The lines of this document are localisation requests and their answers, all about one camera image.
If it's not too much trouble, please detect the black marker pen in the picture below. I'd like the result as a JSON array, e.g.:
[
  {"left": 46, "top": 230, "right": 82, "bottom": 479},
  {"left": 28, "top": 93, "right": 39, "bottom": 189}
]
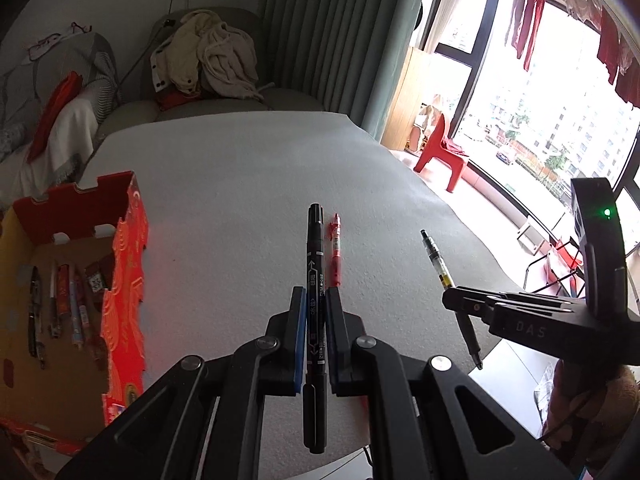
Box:
[{"left": 303, "top": 203, "right": 326, "bottom": 454}]

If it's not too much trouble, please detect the red gel pen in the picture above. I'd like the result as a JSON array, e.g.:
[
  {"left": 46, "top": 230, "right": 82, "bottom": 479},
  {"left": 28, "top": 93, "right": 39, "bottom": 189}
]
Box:
[{"left": 329, "top": 212, "right": 342, "bottom": 287}]

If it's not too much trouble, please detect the clear barrel black pen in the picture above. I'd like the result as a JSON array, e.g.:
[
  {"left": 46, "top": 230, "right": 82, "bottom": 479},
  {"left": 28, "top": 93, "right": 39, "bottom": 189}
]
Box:
[{"left": 418, "top": 227, "right": 484, "bottom": 371}]

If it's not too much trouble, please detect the folding drying rack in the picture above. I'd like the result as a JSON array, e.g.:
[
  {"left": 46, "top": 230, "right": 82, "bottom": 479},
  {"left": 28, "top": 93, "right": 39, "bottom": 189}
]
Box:
[{"left": 516, "top": 216, "right": 584, "bottom": 297}]

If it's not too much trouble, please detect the red QR code box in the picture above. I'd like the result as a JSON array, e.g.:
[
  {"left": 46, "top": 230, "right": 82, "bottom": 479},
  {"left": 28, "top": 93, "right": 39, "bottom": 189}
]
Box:
[{"left": 85, "top": 254, "right": 115, "bottom": 294}]

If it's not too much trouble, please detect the pink gel pen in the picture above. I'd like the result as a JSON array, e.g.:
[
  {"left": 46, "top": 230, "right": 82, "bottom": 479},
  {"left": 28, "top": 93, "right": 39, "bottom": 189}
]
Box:
[{"left": 74, "top": 269, "right": 92, "bottom": 344}]

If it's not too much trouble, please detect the red cardboard box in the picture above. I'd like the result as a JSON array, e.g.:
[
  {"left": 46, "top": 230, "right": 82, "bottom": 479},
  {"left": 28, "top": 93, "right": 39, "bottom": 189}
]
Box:
[{"left": 1, "top": 171, "right": 149, "bottom": 456}]

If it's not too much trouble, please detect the red plastic chair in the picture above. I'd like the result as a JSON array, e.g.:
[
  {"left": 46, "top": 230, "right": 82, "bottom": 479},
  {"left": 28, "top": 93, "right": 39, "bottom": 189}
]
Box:
[{"left": 413, "top": 114, "right": 469, "bottom": 193}]

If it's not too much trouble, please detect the blue black pen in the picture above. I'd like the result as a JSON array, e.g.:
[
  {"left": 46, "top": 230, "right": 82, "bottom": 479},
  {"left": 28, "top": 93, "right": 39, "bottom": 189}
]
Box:
[{"left": 49, "top": 261, "right": 62, "bottom": 339}]

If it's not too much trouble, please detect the orange red pen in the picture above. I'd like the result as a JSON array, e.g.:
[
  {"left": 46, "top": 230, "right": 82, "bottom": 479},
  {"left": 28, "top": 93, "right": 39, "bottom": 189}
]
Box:
[{"left": 56, "top": 263, "right": 70, "bottom": 318}]

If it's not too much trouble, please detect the grey black pen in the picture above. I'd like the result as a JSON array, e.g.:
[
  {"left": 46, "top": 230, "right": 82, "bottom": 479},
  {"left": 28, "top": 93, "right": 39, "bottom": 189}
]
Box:
[{"left": 27, "top": 266, "right": 46, "bottom": 370}]

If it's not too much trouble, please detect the green armchair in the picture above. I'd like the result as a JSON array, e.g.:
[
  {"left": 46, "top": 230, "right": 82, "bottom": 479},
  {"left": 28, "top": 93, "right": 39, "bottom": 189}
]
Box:
[{"left": 98, "top": 6, "right": 323, "bottom": 139}]

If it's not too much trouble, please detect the hanging red laundry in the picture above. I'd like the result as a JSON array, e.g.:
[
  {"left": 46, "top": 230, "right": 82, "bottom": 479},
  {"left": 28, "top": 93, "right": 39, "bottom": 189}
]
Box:
[{"left": 504, "top": 0, "right": 639, "bottom": 107}]

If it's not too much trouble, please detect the beige clothes pile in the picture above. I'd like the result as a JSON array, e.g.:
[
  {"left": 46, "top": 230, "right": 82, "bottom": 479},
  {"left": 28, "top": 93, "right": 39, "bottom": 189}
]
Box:
[{"left": 150, "top": 10, "right": 260, "bottom": 99}]

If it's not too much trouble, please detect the green curtain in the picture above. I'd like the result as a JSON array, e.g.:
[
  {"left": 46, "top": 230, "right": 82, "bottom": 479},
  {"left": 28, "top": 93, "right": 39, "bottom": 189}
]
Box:
[{"left": 258, "top": 0, "right": 422, "bottom": 140}]

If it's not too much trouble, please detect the grey sofa with throw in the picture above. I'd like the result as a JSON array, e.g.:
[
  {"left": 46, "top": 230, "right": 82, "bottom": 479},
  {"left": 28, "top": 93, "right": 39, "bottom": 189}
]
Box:
[{"left": 1, "top": 32, "right": 117, "bottom": 210}]

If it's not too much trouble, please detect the red cushion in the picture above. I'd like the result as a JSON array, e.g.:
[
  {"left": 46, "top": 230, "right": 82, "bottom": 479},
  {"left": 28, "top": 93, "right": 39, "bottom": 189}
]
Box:
[{"left": 26, "top": 70, "right": 82, "bottom": 164}]

